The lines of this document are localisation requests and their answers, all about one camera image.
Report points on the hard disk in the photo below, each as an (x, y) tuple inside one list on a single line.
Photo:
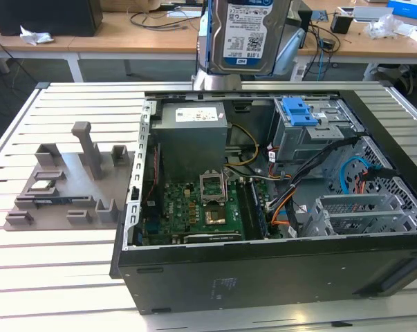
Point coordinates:
[(246, 34)]

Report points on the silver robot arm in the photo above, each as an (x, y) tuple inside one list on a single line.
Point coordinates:
[(216, 83)]

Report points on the silver disk bay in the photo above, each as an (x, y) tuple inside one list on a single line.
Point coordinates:
[(350, 200)]

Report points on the silver power supply unit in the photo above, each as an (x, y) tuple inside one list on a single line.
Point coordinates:
[(187, 148)]

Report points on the green motherboard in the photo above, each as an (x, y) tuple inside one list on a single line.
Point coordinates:
[(180, 207)]

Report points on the CPU socket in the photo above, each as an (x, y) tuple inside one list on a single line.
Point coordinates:
[(215, 216)]

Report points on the black RAM slot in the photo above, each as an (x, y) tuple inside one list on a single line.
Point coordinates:
[(242, 207), (250, 211)]

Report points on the installed RAM stick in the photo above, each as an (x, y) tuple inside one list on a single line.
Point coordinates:
[(260, 214)]

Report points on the silver drive cage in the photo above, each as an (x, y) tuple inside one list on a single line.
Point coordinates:
[(298, 141)]

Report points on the blue plastic bay clip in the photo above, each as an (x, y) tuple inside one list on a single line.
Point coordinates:
[(299, 114)]

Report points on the black PC case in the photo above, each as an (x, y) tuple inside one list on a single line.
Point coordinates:
[(263, 276)]

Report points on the white power strip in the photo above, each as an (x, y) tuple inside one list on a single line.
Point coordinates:
[(301, 72)]

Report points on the grey parts rack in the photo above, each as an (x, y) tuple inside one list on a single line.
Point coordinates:
[(73, 188)]

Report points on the loose RAM stick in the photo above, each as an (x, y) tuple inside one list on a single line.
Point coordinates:
[(50, 201)]

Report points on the silver CPU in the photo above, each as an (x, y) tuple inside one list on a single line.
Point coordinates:
[(42, 186)]

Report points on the black power adapter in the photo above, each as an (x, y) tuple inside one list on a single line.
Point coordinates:
[(329, 44)]

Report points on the black box unit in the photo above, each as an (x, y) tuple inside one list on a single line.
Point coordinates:
[(306, 20)]

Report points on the small white box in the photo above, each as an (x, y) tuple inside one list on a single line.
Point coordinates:
[(346, 9)]

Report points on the black computer tower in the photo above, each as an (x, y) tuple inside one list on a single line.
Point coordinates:
[(56, 17)]

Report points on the crumpled white plastic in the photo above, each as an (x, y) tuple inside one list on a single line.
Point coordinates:
[(35, 36)]

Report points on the clear plastic wrap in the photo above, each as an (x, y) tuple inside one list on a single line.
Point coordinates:
[(381, 27)]

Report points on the grey flat box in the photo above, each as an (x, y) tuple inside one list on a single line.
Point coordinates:
[(370, 14)]

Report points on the short wooden desk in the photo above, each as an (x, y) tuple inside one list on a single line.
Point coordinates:
[(7, 43)]

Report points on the blue box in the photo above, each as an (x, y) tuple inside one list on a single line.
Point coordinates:
[(408, 7)]

